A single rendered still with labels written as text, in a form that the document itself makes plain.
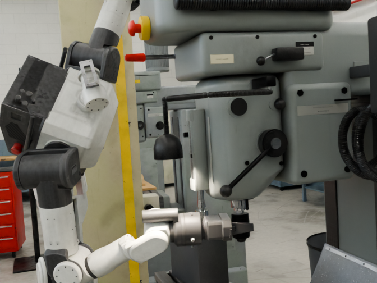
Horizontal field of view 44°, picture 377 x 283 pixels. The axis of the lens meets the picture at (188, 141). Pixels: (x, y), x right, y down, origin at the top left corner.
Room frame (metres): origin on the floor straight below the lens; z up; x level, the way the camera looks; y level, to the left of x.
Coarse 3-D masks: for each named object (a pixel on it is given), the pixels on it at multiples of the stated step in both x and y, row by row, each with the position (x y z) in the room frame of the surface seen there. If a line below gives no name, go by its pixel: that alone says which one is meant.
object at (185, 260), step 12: (204, 240) 1.58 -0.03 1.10; (216, 240) 1.61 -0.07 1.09; (180, 252) 1.69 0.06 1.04; (192, 252) 1.60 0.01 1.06; (204, 252) 1.58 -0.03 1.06; (216, 252) 1.61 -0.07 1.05; (180, 264) 1.69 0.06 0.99; (192, 264) 1.61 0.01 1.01; (204, 264) 1.58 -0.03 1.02; (216, 264) 1.60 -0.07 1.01; (180, 276) 1.70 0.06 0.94; (192, 276) 1.61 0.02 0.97; (204, 276) 1.58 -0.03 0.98; (216, 276) 1.60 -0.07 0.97
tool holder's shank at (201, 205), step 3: (198, 192) 1.64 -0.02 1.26; (201, 192) 1.64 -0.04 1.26; (198, 195) 1.64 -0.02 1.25; (201, 195) 1.64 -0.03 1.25; (198, 198) 1.64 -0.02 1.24; (201, 198) 1.64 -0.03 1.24; (198, 201) 1.64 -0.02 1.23; (201, 201) 1.64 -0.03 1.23; (204, 201) 1.65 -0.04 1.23; (198, 204) 1.64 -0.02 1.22; (201, 204) 1.64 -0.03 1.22; (204, 204) 1.64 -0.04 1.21; (198, 207) 1.64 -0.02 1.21; (201, 207) 1.64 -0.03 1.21; (204, 207) 1.65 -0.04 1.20
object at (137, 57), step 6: (126, 54) 1.27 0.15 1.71; (132, 54) 1.27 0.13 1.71; (138, 54) 1.28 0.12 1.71; (144, 54) 1.28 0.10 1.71; (162, 54) 1.31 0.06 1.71; (168, 54) 1.31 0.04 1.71; (174, 54) 1.31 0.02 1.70; (126, 60) 1.27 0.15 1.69; (132, 60) 1.27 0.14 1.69; (138, 60) 1.28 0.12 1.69; (144, 60) 1.28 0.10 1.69
